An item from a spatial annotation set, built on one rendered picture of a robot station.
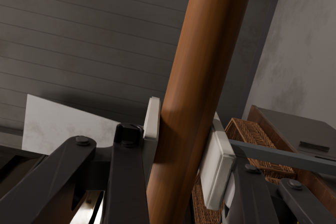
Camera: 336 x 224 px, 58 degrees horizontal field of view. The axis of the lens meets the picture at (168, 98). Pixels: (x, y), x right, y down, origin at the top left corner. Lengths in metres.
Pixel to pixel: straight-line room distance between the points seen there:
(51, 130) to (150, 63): 1.45
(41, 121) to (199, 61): 3.87
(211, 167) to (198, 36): 0.07
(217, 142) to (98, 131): 3.49
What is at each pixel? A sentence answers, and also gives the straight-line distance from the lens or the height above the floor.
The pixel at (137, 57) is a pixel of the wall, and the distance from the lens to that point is 3.75.
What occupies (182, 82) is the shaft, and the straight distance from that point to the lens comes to 0.16.
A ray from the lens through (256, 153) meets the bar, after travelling 1.11.
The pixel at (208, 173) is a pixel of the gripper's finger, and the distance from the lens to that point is 0.16.
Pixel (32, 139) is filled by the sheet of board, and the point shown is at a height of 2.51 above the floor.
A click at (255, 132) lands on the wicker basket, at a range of 1.62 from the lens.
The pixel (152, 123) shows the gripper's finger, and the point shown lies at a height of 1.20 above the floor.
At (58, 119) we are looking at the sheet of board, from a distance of 3.85.
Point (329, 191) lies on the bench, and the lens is 1.14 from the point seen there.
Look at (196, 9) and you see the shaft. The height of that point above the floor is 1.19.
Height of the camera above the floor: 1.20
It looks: 3 degrees down
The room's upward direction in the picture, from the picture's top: 78 degrees counter-clockwise
